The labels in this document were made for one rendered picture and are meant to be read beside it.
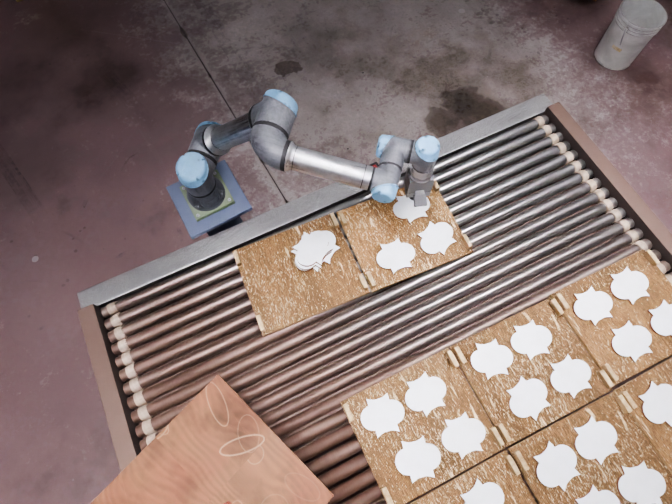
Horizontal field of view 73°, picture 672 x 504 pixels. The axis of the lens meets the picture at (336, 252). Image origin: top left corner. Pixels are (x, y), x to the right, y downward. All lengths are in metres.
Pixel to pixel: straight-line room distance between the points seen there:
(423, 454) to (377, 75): 2.61
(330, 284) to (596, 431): 0.98
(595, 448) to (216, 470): 1.16
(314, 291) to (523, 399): 0.78
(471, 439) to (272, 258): 0.91
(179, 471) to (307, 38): 3.03
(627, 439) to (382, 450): 0.78
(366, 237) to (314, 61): 2.07
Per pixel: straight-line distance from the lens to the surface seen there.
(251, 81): 3.50
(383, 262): 1.69
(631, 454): 1.81
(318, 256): 1.64
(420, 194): 1.63
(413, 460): 1.58
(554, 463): 1.70
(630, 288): 1.93
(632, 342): 1.87
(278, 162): 1.42
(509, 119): 2.16
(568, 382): 1.74
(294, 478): 1.48
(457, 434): 1.61
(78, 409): 2.88
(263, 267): 1.71
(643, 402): 1.85
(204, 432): 1.53
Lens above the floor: 2.51
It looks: 67 degrees down
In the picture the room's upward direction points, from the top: 3 degrees counter-clockwise
